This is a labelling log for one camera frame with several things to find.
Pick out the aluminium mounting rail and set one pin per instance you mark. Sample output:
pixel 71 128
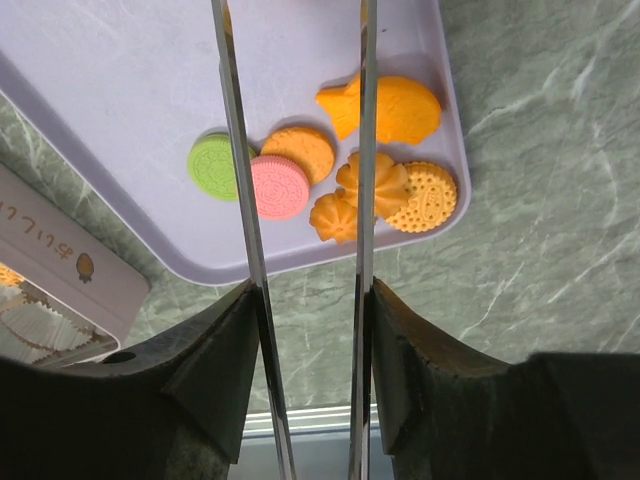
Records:
pixel 305 420

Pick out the pink round cookie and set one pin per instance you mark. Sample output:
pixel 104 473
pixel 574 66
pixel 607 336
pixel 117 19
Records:
pixel 281 187

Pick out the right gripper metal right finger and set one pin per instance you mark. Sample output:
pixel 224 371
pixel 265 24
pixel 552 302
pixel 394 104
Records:
pixel 360 416

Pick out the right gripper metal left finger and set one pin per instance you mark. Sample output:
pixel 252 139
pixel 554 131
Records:
pixel 252 235

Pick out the orange fish cookie lower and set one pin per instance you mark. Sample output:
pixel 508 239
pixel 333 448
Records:
pixel 407 111

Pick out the orange flower cookie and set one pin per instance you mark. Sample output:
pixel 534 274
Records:
pixel 391 180
pixel 333 218

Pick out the square cookie tin box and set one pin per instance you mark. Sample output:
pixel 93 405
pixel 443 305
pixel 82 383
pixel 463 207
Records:
pixel 65 298

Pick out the lavender plastic tray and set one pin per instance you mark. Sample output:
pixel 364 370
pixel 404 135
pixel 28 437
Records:
pixel 123 89

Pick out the green round cookie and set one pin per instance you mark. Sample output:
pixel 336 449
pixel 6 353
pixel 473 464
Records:
pixel 210 165

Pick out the plain orange round cookie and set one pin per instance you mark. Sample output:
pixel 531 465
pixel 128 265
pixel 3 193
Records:
pixel 308 148

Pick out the orange dotted round cookie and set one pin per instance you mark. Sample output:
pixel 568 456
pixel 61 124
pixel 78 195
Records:
pixel 432 199

